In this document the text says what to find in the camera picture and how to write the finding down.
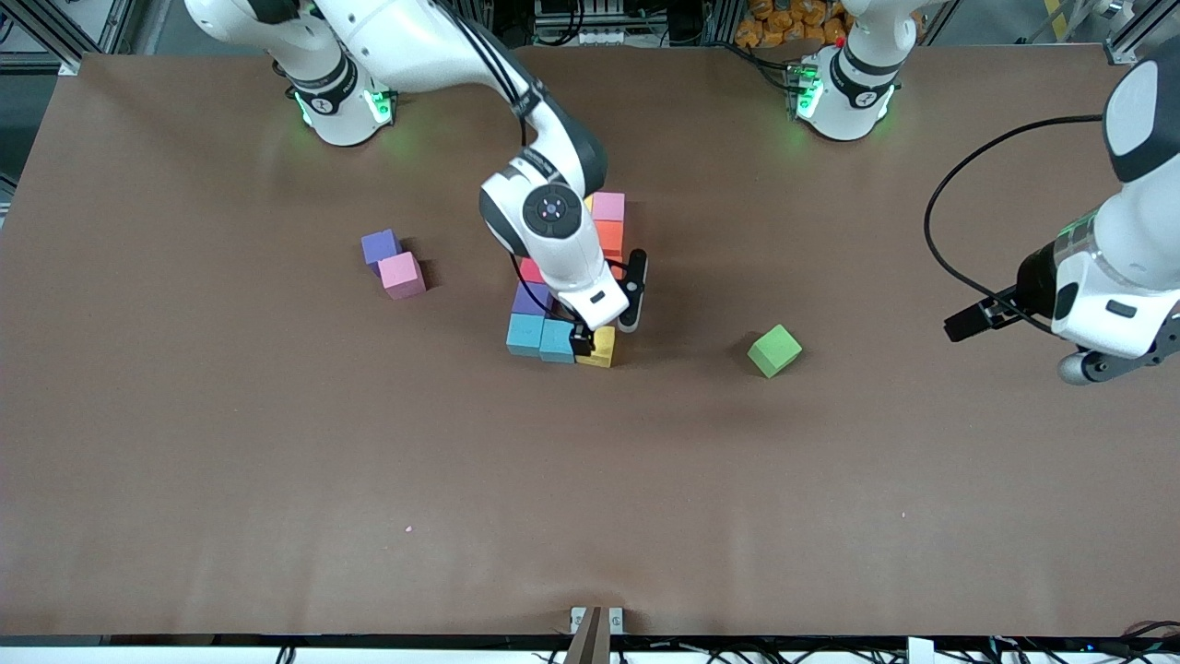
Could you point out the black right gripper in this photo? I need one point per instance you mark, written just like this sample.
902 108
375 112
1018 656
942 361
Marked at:
581 342

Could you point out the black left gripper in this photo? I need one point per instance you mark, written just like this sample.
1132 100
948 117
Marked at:
1034 280

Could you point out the cyan foam cube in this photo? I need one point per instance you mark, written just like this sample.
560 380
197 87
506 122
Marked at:
556 341
525 336

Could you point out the purple foam cube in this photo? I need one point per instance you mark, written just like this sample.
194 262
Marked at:
530 300
381 246

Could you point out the orange foam cube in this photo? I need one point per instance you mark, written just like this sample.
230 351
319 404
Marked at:
610 238
616 270

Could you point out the red foam cube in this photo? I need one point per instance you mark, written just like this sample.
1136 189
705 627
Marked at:
530 270

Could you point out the pink foam cube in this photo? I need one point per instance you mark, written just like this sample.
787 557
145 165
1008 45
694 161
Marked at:
608 206
402 275

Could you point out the white Franka right arm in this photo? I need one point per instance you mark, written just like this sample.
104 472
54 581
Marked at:
544 212

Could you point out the white Franka left arm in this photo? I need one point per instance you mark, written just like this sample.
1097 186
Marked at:
1134 240

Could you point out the green foam cube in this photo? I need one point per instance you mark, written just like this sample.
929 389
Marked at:
774 350

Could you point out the white power strip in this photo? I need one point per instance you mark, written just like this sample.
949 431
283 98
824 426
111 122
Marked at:
599 37

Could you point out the bag of orange items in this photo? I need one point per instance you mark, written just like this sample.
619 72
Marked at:
774 23

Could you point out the silver mount bracket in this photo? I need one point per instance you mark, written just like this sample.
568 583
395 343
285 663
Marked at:
595 632

